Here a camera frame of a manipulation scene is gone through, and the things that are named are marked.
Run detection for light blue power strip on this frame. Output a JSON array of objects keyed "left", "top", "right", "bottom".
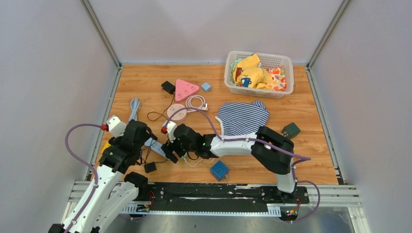
[{"left": 144, "top": 138, "right": 167, "bottom": 160}]

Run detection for black adapter with cable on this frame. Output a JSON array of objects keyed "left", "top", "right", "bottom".
[{"left": 144, "top": 162, "right": 157, "bottom": 173}]

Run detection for blue cube charger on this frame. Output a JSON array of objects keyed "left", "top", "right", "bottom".
[{"left": 210, "top": 161, "right": 229, "bottom": 182}]

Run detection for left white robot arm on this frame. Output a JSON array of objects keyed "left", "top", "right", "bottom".
[{"left": 49, "top": 116, "right": 153, "bottom": 233}]

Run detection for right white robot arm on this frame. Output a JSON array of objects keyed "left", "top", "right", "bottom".
[{"left": 161, "top": 121, "right": 297, "bottom": 203}]

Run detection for pink round power strip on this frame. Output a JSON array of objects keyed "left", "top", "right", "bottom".
[{"left": 167, "top": 103, "right": 188, "bottom": 123}]

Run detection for yellow power adapter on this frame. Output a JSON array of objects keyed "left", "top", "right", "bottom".
[{"left": 101, "top": 142, "right": 111, "bottom": 153}]

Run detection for pink triangular power strip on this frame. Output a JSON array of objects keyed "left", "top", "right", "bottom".
[{"left": 174, "top": 79, "right": 200, "bottom": 103}]

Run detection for blue striped shirt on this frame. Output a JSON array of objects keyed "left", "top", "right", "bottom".
[{"left": 215, "top": 100, "right": 270, "bottom": 136}]

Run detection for black adapter at back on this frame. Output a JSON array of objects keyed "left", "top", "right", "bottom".
[{"left": 161, "top": 81, "right": 176, "bottom": 95}]

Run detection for light blue small charger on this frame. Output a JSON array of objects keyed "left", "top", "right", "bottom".
[{"left": 201, "top": 83, "right": 212, "bottom": 93}]

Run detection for yellow clothes in basket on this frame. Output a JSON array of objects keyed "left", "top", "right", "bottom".
[{"left": 230, "top": 53, "right": 287, "bottom": 92}]

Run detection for white plastic basket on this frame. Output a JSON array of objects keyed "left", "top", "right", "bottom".
[{"left": 224, "top": 51, "right": 294, "bottom": 99}]

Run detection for dark green cube charger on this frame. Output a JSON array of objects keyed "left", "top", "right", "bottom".
[{"left": 281, "top": 122, "right": 301, "bottom": 139}]

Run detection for white usb cable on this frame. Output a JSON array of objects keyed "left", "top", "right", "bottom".
[{"left": 183, "top": 156, "right": 204, "bottom": 168}]

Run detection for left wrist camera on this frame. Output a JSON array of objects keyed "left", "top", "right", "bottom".
[{"left": 106, "top": 115, "right": 127, "bottom": 138}]

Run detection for pink coiled cable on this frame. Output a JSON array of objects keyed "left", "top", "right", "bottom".
[{"left": 185, "top": 95, "right": 209, "bottom": 114}]

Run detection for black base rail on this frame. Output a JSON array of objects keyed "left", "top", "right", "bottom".
[{"left": 128, "top": 182, "right": 309, "bottom": 216}]

